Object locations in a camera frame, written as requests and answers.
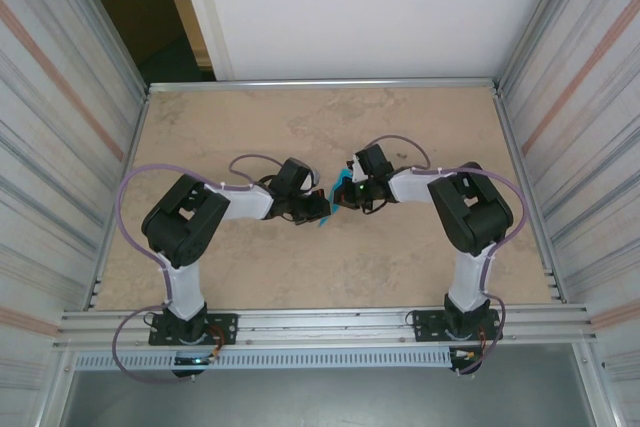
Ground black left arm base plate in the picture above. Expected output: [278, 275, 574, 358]
[148, 313, 239, 347]

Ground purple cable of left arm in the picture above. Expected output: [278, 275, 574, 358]
[112, 153, 282, 386]

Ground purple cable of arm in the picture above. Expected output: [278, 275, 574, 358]
[355, 134, 527, 377]
[112, 153, 282, 386]

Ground aluminium table end rail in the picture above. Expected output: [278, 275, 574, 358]
[146, 77, 500, 95]

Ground cream door frame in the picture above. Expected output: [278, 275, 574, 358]
[153, 0, 236, 82]

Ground aluminium table side rail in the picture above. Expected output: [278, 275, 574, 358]
[82, 88, 152, 312]
[492, 86, 569, 306]

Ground perforated grey cable tray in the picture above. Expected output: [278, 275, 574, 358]
[72, 349, 454, 372]

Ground turquoise cloth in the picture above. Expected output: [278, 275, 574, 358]
[318, 168, 354, 228]

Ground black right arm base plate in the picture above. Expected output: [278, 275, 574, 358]
[409, 309, 502, 343]

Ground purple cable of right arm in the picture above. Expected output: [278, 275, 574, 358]
[355, 134, 527, 377]

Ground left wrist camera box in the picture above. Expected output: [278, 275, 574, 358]
[271, 157, 322, 197]

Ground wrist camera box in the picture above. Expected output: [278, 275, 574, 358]
[346, 143, 395, 184]
[271, 157, 322, 197]

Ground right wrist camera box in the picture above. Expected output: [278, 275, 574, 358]
[346, 143, 395, 184]

